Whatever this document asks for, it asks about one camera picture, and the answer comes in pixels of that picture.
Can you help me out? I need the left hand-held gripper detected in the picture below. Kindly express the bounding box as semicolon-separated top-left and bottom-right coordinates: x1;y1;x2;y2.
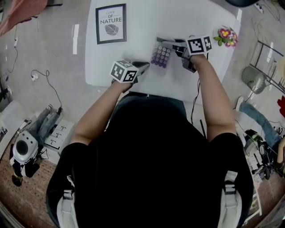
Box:
109;59;150;84

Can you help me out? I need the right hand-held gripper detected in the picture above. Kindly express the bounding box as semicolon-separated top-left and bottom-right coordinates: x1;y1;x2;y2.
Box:
157;34;213;72

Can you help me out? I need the grey purple calculator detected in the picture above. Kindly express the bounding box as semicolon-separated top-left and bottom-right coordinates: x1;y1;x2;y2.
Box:
151;43;173;69

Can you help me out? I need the person's left forearm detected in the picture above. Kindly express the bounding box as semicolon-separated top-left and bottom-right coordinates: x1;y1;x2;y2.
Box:
71;83;132;145

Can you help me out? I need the person's right forearm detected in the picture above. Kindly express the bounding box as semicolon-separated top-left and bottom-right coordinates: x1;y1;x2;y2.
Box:
191;53;238;142

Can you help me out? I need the black framed leaf picture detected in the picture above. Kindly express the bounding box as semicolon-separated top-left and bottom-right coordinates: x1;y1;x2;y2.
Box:
95;3;128;45

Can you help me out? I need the small potted flower plant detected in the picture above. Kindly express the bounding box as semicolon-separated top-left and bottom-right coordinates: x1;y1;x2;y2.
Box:
213;26;239;48

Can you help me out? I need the grey mesh basket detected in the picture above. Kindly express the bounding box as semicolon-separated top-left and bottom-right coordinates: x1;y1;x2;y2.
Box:
242;66;268;94

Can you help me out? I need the black metal rack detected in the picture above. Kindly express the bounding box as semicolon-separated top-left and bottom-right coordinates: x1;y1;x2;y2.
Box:
249;40;285;93

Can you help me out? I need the person's black shirt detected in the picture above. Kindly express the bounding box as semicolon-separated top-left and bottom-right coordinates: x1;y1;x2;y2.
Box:
45;98;254;228

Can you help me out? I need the white tool tray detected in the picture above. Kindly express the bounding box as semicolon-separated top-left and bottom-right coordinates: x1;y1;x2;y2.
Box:
43;119;75;151

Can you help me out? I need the beige cloth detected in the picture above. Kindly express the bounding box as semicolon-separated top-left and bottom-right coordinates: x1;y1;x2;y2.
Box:
276;57;285;76

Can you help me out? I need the red cloth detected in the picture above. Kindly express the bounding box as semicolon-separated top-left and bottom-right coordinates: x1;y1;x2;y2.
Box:
277;95;285;116

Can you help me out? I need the pink cloth covered chair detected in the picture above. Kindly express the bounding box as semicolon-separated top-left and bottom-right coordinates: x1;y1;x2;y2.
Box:
0;0;49;37

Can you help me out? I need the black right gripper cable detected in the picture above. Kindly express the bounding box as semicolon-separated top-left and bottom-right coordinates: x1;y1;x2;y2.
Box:
190;78;201;125

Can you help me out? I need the black floor cable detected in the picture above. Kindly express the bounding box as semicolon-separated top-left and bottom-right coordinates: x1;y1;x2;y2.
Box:
31;69;63;115

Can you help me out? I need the grey floor cable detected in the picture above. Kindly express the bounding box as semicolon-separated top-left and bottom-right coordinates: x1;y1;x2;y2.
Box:
5;24;19;74

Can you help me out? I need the person's white left shoulder strap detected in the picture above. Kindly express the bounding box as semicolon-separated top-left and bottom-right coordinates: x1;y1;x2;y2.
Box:
57;175;77;228

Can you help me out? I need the person's white shoulder strap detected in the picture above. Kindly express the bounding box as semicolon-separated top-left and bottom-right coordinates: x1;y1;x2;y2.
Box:
217;171;242;228
57;175;77;228

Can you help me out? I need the person's white right shoulder strap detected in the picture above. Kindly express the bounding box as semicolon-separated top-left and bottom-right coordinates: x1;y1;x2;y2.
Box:
217;171;242;228

